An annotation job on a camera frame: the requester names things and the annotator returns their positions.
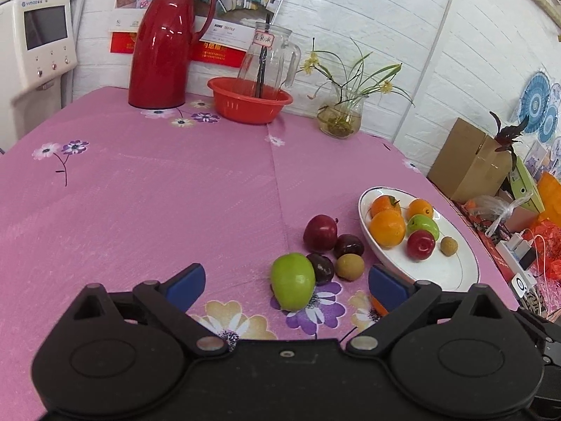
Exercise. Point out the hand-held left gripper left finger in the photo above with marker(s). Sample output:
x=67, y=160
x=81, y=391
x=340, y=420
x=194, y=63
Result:
x=188, y=287

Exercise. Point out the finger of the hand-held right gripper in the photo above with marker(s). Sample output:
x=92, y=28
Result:
x=548, y=337

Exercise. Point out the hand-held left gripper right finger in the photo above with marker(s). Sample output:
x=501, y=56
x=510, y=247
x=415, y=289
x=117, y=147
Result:
x=388, y=289

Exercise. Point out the red apple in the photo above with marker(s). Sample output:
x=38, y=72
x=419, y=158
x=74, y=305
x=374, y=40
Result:
x=321, y=233
x=420, y=245

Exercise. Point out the dark red plum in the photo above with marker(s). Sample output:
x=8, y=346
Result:
x=323, y=268
x=349, y=246

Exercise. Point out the white oval plate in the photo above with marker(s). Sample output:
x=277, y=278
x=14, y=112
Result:
x=447, y=267

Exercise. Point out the green apple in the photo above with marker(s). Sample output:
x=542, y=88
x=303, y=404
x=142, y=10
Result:
x=292, y=280
x=424, y=226

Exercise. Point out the orange tangerine with green leaf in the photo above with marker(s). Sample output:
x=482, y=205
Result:
x=383, y=204

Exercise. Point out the white power strip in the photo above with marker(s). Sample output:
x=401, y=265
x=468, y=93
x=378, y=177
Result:
x=510, y=254

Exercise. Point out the pink floral tablecloth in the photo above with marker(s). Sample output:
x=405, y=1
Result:
x=175, y=193

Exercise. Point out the clear plastic bag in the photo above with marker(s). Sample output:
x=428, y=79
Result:
x=495, y=210

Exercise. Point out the orange bag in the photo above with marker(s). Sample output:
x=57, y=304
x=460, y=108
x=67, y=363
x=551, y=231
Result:
x=550, y=193

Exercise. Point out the cardboard box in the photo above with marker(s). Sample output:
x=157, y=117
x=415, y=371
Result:
x=469, y=162

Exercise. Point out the green box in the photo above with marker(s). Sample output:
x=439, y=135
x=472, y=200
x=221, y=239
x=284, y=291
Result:
x=526, y=186

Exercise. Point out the glass vase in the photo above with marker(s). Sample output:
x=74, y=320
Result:
x=339, y=120

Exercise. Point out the red plastic basin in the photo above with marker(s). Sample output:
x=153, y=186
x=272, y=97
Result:
x=245, y=107

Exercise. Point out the purple leaf plant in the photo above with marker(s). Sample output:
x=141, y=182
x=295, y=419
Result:
x=508, y=136

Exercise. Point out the green flowering plant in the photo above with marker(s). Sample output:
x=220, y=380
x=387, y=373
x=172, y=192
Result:
x=350, y=79

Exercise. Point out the black stirrer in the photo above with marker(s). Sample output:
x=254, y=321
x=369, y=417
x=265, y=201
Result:
x=262, y=65

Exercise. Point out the red thermos jug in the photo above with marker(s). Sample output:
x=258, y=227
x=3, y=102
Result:
x=162, y=52

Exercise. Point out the glass pitcher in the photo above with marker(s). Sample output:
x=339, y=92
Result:
x=276, y=65

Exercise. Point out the white appliance with screen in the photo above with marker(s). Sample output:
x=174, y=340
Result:
x=30, y=61

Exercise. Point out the small blue round wall decoration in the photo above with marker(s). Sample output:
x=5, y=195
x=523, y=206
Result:
x=548, y=123

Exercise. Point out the large blue round wall decoration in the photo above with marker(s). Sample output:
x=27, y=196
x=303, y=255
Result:
x=535, y=103

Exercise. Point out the white wall conduit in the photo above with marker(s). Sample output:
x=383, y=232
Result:
x=431, y=48

